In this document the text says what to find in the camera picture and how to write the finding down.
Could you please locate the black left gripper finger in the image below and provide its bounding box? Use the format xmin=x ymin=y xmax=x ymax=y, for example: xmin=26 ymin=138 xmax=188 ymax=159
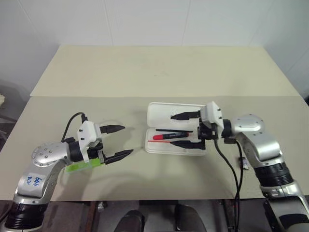
xmin=104 ymin=149 xmax=134 ymax=166
xmin=100 ymin=124 xmax=126 ymax=134

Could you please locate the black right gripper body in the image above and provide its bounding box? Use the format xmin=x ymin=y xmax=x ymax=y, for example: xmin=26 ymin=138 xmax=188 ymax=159
xmin=197 ymin=120 xmax=220 ymax=146

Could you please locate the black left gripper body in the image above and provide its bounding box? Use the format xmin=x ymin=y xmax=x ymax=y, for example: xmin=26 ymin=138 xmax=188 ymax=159
xmin=87 ymin=139 xmax=107 ymax=165

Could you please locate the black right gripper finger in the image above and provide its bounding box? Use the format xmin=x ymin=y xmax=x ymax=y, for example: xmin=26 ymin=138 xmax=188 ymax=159
xmin=169 ymin=110 xmax=202 ymax=121
xmin=169 ymin=140 xmax=206 ymax=151

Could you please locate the green marker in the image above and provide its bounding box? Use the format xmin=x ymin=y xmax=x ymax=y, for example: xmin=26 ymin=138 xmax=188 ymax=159
xmin=64 ymin=158 xmax=101 ymax=174

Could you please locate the red marker with black cap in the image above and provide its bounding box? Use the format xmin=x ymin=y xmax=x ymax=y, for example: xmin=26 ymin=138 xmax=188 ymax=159
xmin=153 ymin=132 xmax=194 ymax=142

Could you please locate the white plastic pencil case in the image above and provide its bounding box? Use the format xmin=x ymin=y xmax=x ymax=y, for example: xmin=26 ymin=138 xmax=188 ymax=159
xmin=144 ymin=101 xmax=210 ymax=158

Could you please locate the thin black pen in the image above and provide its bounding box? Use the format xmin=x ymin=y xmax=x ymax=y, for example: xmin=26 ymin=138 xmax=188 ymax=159
xmin=155 ymin=128 xmax=194 ymax=134

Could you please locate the small crumpled silver wrapper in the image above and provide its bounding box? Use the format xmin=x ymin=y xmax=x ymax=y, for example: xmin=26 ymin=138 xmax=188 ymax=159
xmin=239 ymin=157 xmax=251 ymax=171

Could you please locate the reddish brown bar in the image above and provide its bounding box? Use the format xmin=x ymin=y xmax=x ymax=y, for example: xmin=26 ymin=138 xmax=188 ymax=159
xmin=85 ymin=200 xmax=98 ymax=232

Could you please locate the dark rounded shape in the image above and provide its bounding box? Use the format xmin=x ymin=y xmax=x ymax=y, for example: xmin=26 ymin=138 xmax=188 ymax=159
xmin=113 ymin=209 xmax=146 ymax=232
xmin=173 ymin=203 xmax=201 ymax=232

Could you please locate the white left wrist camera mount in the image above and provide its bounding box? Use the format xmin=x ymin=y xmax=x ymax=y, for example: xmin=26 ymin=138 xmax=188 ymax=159
xmin=76 ymin=121 xmax=103 ymax=163

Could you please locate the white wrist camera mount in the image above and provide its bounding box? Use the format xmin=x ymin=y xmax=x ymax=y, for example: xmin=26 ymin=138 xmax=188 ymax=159
xmin=199 ymin=101 xmax=225 ymax=136
xmin=76 ymin=121 xmax=103 ymax=163

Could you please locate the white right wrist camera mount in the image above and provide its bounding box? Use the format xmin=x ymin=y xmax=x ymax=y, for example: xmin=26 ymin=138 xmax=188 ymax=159
xmin=199 ymin=101 xmax=225 ymax=136

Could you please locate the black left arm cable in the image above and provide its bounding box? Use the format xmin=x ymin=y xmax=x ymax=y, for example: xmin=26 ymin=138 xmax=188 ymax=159
xmin=61 ymin=112 xmax=88 ymax=143

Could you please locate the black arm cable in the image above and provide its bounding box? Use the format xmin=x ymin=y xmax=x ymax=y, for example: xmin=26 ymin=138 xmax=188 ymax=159
xmin=212 ymin=137 xmax=244 ymax=232
xmin=61 ymin=112 xmax=88 ymax=143

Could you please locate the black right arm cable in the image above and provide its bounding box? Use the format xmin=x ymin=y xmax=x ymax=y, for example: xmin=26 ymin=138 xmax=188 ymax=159
xmin=212 ymin=137 xmax=244 ymax=232

